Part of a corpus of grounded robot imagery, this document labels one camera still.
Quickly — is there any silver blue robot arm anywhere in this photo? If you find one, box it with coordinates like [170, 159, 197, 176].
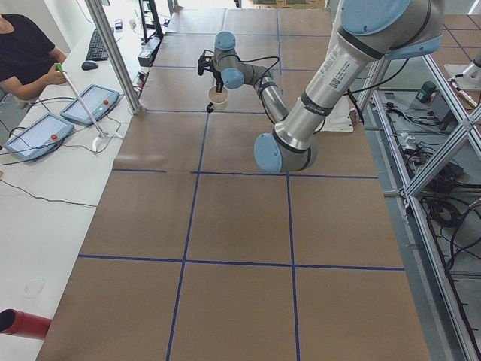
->
[210, 1, 445, 173]

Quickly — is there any aluminium frame post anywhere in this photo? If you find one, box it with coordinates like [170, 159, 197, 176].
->
[85, 0, 141, 114]

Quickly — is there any near blue teach pendant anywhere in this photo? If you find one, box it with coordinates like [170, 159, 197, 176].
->
[4, 113, 74, 162]

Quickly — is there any grabber stick tool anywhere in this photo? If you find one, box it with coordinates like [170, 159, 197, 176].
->
[55, 63, 123, 153]

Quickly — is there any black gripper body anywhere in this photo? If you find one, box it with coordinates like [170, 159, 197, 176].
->
[213, 69, 224, 87]

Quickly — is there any far blue teach pendant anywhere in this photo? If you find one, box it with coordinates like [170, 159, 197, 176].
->
[60, 84, 120, 126]

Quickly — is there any black camera cable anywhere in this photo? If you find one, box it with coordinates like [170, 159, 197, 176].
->
[202, 49, 281, 125]

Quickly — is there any black computer mouse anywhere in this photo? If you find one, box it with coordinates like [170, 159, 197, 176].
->
[81, 60, 98, 71]

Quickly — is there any blue teach pendant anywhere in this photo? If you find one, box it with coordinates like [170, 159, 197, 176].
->
[4, 113, 74, 162]
[60, 84, 120, 126]

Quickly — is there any black keyboard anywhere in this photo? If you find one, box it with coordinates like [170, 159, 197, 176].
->
[86, 29, 108, 62]

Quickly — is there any aluminium side frame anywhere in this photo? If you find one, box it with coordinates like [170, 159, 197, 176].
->
[361, 47, 480, 360]

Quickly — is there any person in black shirt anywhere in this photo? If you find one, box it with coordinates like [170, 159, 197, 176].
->
[1, 14, 67, 101]

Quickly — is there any red cylinder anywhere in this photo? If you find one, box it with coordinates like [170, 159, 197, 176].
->
[1, 309, 51, 340]

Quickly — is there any white smiley mug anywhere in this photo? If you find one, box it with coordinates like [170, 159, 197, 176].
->
[206, 86, 228, 113]

